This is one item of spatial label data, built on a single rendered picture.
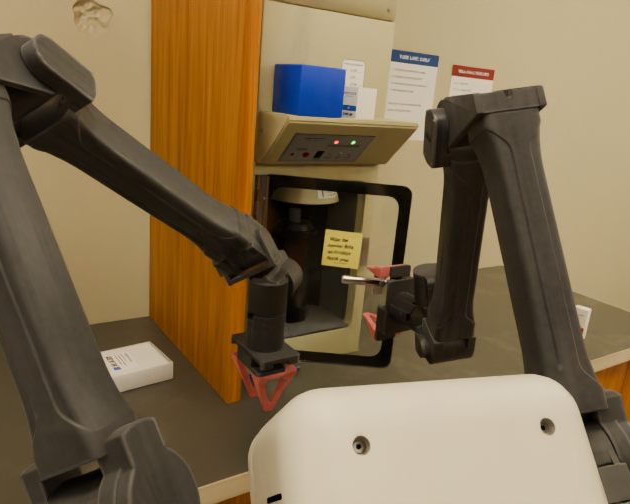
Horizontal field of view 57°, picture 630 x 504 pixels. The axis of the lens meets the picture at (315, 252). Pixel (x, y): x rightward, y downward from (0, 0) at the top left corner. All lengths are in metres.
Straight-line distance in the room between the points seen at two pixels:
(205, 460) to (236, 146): 0.55
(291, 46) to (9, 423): 0.87
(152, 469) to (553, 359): 0.37
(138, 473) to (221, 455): 0.63
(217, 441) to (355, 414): 0.77
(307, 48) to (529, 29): 1.30
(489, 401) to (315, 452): 0.12
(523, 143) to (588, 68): 2.08
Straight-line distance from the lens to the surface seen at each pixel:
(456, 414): 0.37
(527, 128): 0.63
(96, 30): 1.49
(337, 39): 1.25
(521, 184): 0.61
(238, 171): 1.05
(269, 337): 0.84
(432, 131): 0.70
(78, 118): 0.60
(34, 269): 0.48
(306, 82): 1.08
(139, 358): 1.30
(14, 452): 1.13
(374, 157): 1.27
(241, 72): 1.04
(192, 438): 1.11
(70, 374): 0.46
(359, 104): 1.18
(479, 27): 2.17
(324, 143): 1.15
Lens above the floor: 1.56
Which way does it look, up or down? 16 degrees down
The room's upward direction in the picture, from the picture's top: 5 degrees clockwise
